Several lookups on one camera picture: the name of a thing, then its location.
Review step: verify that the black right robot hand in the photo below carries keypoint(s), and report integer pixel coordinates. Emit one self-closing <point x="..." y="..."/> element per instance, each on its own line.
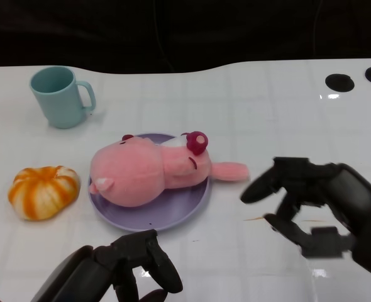
<point x="346" y="201"/>

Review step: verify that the pink plush beaver doll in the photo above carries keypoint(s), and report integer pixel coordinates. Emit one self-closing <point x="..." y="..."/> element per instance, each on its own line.
<point x="132" y="176"/>

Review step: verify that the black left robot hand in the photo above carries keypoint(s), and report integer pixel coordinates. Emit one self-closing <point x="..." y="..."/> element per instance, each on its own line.
<point x="88" y="273"/>

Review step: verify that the light teal plastic mug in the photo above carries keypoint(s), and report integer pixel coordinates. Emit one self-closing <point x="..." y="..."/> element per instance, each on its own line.
<point x="61" y="107"/>

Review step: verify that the orange white striped pumpkin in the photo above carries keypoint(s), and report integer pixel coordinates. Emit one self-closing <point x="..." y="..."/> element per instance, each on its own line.
<point x="42" y="192"/>

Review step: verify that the lilac plastic plate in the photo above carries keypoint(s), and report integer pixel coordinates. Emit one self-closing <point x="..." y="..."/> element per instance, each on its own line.
<point x="173" y="214"/>

